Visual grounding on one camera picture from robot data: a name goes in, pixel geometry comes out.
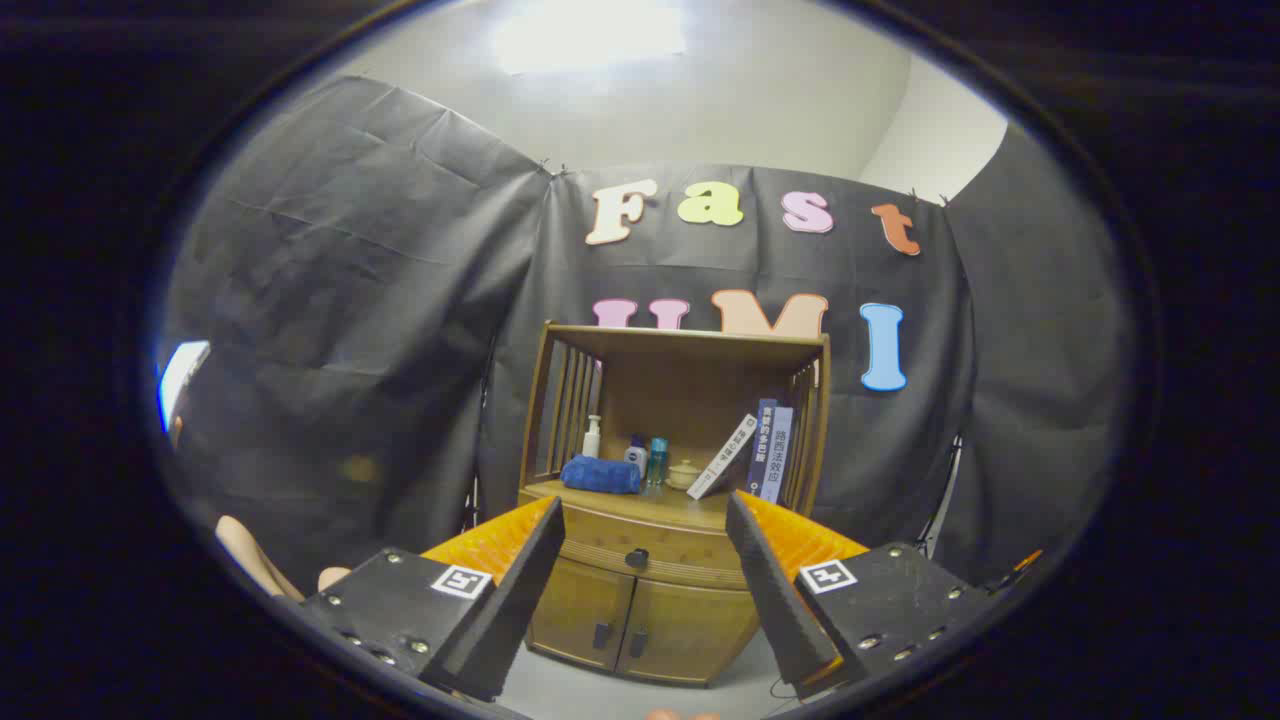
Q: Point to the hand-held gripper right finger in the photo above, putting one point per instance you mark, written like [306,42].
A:
[775,600]

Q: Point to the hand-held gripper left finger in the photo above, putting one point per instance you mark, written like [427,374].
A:
[510,610]

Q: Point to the wooden drawer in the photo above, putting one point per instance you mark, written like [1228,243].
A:
[650,535]

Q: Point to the wooden cabinet door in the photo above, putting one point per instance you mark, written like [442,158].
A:
[690,630]
[575,610]

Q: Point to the wooden countertop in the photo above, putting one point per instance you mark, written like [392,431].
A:
[660,503]

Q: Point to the wooden cabinet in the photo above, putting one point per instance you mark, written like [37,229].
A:
[680,390]

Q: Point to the light purple book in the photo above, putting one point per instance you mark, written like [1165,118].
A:
[778,455]

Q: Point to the white book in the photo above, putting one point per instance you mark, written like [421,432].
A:
[722,458]

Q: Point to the lidded ceramic tea cup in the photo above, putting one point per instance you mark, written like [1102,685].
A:
[684,476]

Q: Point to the dark blue book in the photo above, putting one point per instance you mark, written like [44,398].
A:
[761,445]

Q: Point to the blue folded towel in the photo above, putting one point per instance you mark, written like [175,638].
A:
[600,475]

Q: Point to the clear blue bottle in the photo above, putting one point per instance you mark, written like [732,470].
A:
[657,462]

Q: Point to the white pump bottle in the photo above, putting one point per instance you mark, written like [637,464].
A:
[592,440]

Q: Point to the white light stand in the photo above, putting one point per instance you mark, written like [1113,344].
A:
[942,500]

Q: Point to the white bottle with blue cap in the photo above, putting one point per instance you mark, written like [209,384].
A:
[636,458]

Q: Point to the black stand with orange tip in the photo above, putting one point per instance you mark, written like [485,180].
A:
[1028,562]

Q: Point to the black backdrop cloth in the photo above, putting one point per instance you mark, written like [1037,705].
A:
[350,300]

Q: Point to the bright window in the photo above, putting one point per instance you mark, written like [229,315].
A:
[180,380]

